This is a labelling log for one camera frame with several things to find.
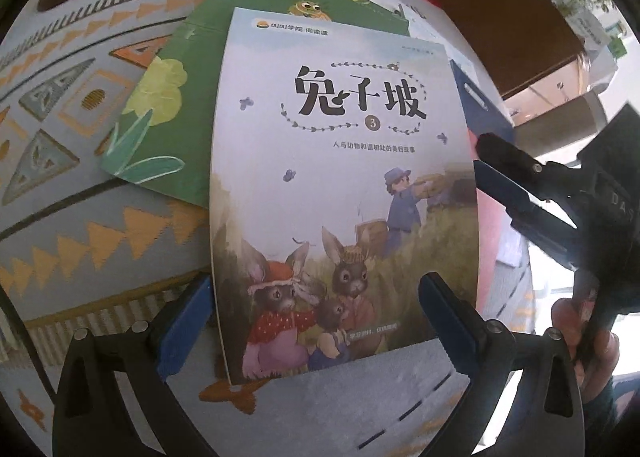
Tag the brown wooden cabinet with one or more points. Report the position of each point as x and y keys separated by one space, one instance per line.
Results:
x=500 y=2

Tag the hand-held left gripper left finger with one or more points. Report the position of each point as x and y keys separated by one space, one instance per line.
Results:
x=185 y=327

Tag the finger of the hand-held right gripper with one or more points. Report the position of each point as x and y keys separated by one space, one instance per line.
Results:
x=500 y=184
x=505 y=152

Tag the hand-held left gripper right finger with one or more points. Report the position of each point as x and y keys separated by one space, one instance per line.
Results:
x=445 y=317

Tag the person's right hand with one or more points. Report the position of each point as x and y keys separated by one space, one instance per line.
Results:
x=565 y=327

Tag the white book with black characters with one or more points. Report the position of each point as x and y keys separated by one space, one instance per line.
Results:
x=425 y=29

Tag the pink book with robed man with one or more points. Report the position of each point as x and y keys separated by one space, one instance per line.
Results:
x=500 y=247

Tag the green book with yellow flower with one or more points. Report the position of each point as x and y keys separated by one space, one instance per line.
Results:
x=160 y=137

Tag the white book with rabbits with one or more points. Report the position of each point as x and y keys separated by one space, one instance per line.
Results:
x=340 y=187

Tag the beige thermos bottle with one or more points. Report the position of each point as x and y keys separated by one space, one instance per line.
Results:
x=560 y=112

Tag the light blue patterned table mat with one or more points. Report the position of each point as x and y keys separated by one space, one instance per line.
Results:
x=75 y=187

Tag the plain blue book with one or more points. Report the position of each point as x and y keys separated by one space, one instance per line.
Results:
x=482 y=97

